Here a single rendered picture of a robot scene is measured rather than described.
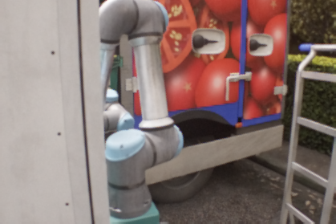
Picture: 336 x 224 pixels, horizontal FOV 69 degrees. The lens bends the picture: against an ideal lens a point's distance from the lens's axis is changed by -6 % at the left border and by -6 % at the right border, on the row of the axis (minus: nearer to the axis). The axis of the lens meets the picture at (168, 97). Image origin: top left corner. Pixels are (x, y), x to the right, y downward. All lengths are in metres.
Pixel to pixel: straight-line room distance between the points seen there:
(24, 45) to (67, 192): 0.32
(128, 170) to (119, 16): 0.43
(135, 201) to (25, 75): 0.47
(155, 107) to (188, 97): 0.97
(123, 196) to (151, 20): 0.53
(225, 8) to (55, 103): 1.57
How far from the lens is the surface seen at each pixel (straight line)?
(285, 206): 1.65
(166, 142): 0.83
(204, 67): 1.82
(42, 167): 0.60
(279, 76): 2.42
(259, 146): 2.41
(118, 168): 0.76
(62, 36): 0.55
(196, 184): 2.23
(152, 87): 0.82
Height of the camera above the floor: 1.20
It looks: 11 degrees down
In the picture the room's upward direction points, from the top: straight up
